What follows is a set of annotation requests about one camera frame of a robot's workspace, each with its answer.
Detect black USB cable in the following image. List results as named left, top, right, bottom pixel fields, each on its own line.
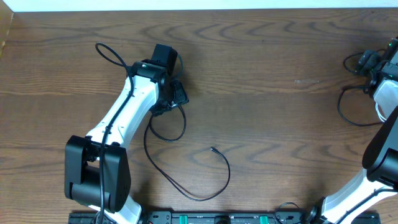
left=143, top=105, right=231, bottom=202

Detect white USB cable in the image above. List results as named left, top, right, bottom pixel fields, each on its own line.
left=374, top=102, right=388, bottom=123

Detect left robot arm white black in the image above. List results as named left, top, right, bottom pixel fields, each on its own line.
left=64, top=44, right=188, bottom=223

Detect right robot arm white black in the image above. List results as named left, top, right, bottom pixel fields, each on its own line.
left=306, top=38, right=397, bottom=223

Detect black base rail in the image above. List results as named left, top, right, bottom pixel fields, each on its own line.
left=67, top=210, right=381, bottom=224

